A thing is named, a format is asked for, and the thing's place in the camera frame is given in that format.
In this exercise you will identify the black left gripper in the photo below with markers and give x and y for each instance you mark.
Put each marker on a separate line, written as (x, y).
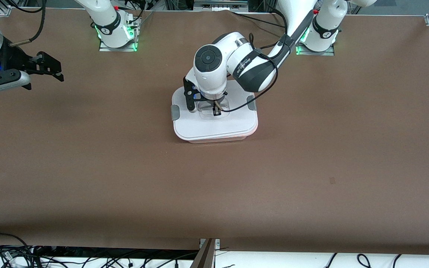
(215, 108)

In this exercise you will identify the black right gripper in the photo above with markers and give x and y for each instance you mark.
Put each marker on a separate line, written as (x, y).
(18, 61)

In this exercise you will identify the white box lid grey latches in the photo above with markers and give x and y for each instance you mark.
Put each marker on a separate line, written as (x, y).
(214, 126)

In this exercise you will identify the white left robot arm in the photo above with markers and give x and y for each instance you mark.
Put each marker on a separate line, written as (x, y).
(209, 78)

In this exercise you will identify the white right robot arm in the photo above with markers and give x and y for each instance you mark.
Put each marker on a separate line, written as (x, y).
(108, 22)

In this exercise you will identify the pink plastic box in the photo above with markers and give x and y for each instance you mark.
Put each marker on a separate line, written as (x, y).
(214, 141)

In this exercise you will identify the brown table cover sheet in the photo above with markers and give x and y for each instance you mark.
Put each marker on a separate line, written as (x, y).
(214, 193)

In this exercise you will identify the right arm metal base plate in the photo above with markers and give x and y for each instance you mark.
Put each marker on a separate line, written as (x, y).
(104, 47)

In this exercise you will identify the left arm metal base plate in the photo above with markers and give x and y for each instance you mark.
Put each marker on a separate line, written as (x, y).
(315, 53)

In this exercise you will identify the silver metal bracket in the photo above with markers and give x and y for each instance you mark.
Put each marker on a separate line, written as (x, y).
(217, 242)

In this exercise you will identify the dark brown post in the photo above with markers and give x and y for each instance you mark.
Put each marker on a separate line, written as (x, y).
(205, 258)

